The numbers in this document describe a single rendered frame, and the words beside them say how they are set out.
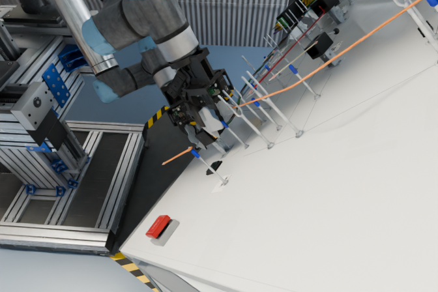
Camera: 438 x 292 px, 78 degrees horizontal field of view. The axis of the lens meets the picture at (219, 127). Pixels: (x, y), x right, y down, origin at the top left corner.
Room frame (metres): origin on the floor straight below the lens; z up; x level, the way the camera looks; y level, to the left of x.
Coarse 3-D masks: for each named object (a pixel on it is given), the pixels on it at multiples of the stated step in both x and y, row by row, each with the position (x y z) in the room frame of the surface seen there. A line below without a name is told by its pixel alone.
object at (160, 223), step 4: (160, 216) 0.24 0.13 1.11; (164, 216) 0.23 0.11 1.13; (168, 216) 0.23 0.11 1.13; (156, 220) 0.23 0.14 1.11; (160, 220) 0.22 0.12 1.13; (164, 220) 0.22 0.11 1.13; (168, 220) 0.22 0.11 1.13; (156, 224) 0.22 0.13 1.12; (160, 224) 0.21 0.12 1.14; (164, 224) 0.21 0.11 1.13; (152, 228) 0.21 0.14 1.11; (156, 228) 0.20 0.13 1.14; (160, 228) 0.20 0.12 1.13; (164, 228) 0.21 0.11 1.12; (148, 232) 0.20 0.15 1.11; (152, 232) 0.20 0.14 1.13; (156, 232) 0.20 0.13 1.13; (160, 232) 0.20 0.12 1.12; (148, 236) 0.20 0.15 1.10; (152, 236) 0.19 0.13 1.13; (156, 236) 0.19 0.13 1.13
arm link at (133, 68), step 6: (132, 66) 0.68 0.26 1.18; (138, 66) 0.68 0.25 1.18; (132, 72) 0.66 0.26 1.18; (138, 72) 0.66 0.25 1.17; (144, 72) 0.67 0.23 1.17; (138, 78) 0.65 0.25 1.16; (144, 78) 0.66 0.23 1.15; (150, 78) 0.67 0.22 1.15; (138, 84) 0.64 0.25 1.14; (144, 84) 0.66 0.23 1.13; (150, 84) 0.69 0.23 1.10
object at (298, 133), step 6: (246, 72) 0.35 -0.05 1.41; (252, 78) 0.35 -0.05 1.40; (258, 84) 0.34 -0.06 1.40; (264, 90) 0.34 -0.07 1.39; (270, 102) 0.32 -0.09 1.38; (276, 108) 0.32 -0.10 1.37; (282, 114) 0.31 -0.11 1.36; (288, 120) 0.30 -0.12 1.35; (294, 126) 0.30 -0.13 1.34; (300, 132) 0.29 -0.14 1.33
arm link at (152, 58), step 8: (144, 40) 0.67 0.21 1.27; (152, 40) 0.68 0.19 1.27; (144, 48) 0.66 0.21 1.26; (152, 48) 0.65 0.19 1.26; (144, 56) 0.65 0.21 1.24; (152, 56) 0.64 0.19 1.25; (160, 56) 0.64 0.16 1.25; (144, 64) 0.66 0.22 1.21; (152, 64) 0.63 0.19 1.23; (160, 64) 0.62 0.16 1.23; (168, 64) 0.63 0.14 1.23; (152, 72) 0.62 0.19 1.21
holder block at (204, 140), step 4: (200, 132) 0.43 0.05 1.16; (204, 132) 0.43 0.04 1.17; (196, 136) 0.44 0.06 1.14; (200, 136) 0.44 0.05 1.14; (204, 136) 0.43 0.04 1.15; (208, 136) 0.42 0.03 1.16; (200, 140) 0.44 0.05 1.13; (204, 140) 0.43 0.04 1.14; (208, 140) 0.42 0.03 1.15; (212, 140) 0.41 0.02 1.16; (204, 144) 0.43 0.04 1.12; (208, 144) 0.42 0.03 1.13
